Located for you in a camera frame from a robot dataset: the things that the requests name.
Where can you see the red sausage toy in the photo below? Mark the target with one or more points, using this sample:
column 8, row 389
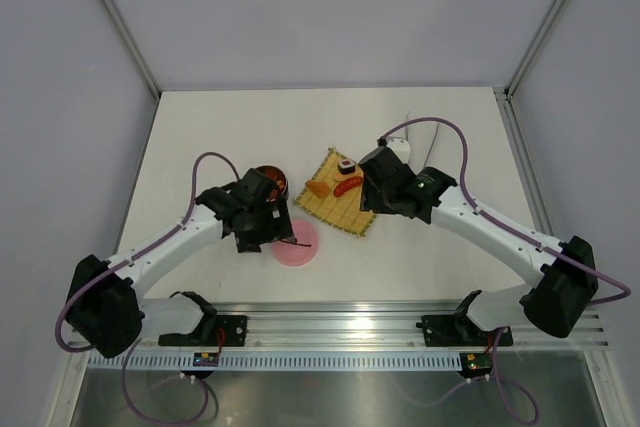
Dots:
column 347, row 185

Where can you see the left frame post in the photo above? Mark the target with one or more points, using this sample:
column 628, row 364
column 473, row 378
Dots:
column 130, row 45

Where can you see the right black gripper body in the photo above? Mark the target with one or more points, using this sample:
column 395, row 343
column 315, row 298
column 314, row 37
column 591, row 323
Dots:
column 377, row 199

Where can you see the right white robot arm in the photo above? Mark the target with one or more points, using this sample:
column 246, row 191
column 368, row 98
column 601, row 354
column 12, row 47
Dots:
column 558, row 277

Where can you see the white slotted cable duct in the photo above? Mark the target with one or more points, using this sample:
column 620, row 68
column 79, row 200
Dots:
column 200, row 361

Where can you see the orange cheese wedge toy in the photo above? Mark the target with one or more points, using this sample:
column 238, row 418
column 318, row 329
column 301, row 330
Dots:
column 318, row 188

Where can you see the right frame post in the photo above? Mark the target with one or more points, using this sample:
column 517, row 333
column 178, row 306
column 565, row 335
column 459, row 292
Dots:
column 543, row 31

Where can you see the pink round lid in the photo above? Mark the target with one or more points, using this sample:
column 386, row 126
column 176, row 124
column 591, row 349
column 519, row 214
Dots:
column 299, row 251

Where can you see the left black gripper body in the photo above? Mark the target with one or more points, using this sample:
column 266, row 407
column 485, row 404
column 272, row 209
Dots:
column 263, row 228

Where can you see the frame post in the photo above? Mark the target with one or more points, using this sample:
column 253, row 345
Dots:
column 130, row 45
column 543, row 31

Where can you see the sushi roll toy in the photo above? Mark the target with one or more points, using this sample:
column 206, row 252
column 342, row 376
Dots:
column 346, row 167

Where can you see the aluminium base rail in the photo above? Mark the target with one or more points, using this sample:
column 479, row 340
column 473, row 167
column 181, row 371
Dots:
column 385, row 325

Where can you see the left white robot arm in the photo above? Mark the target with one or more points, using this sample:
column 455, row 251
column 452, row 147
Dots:
column 108, row 305

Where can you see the round metal lunch box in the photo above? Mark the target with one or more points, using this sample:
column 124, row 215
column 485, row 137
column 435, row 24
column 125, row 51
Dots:
column 276, row 191

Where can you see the red bacon slice toy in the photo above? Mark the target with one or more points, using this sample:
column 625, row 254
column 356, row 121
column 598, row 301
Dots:
column 277, row 177

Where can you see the bamboo mat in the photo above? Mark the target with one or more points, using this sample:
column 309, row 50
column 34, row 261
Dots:
column 342, row 213

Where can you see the metal tongs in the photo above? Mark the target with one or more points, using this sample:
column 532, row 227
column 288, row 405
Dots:
column 424, row 139

